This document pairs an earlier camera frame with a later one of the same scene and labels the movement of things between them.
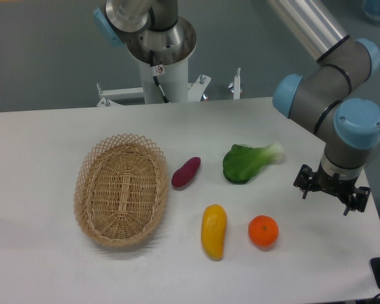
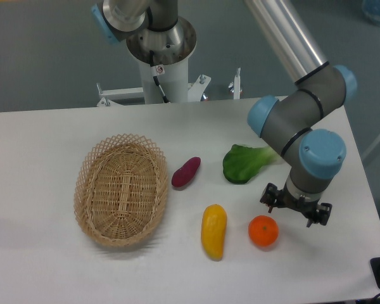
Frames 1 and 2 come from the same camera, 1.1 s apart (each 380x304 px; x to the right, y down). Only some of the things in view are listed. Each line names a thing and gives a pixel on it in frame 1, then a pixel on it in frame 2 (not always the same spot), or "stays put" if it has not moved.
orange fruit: x=263 y=230 stays put
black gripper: x=308 y=180 → x=304 y=206
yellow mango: x=213 y=230 stays put
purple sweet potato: x=185 y=173 stays put
